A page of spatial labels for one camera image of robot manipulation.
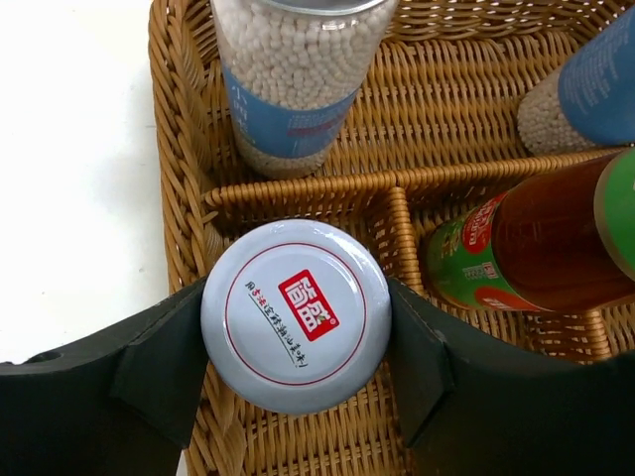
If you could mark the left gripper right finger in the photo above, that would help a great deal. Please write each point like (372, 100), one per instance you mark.
(471, 404)

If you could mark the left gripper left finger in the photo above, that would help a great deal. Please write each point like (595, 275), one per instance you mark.
(121, 401)

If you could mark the red sauce bottle yellow cap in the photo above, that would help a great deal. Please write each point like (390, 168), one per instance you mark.
(561, 241)

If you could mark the dark paste jar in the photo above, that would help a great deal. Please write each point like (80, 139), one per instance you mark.
(296, 316)

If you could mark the tall blue label jar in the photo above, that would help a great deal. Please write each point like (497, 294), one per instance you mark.
(588, 102)

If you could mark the brown wicker divided tray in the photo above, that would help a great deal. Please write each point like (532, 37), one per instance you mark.
(431, 132)

